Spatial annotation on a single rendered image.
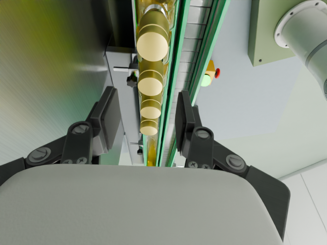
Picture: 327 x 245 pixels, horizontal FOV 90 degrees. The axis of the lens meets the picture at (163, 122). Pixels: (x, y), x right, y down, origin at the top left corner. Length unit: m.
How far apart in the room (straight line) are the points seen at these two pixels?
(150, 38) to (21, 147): 0.17
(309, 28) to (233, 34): 0.22
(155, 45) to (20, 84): 0.14
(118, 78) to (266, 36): 0.49
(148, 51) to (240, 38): 0.54
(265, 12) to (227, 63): 0.22
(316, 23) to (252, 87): 0.39
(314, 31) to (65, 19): 0.52
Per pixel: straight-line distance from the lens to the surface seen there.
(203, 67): 0.46
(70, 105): 0.29
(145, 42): 0.19
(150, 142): 0.97
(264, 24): 0.63
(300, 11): 0.64
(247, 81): 0.85
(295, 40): 0.58
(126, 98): 0.68
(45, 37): 0.25
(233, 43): 0.71
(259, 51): 0.67
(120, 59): 0.56
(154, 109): 0.26
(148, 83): 0.22
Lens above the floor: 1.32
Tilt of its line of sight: 34 degrees down
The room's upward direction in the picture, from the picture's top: 179 degrees counter-clockwise
